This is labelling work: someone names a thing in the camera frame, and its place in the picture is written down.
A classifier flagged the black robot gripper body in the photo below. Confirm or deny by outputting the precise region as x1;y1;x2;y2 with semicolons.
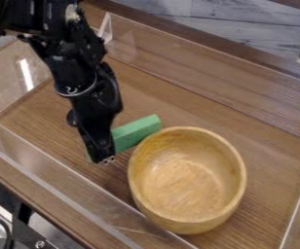
54;62;123;136

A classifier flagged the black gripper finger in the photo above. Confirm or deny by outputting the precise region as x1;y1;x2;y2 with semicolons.
76;126;115;163

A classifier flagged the green rectangular block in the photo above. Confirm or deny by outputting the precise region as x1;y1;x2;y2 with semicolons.
111;114;162;154

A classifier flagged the brown wooden bowl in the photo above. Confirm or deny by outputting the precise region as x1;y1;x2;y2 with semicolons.
127;126;247;234

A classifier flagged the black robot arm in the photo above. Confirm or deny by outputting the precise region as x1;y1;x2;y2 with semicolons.
0;0;123;163

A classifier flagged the black metal table leg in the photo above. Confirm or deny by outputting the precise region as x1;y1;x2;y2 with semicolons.
12;202;32;238

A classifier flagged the clear acrylic corner bracket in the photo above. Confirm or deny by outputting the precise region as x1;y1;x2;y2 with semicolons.
95;13;112;44

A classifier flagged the clear acrylic front wall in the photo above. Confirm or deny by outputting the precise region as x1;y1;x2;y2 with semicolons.
0;125;197;249

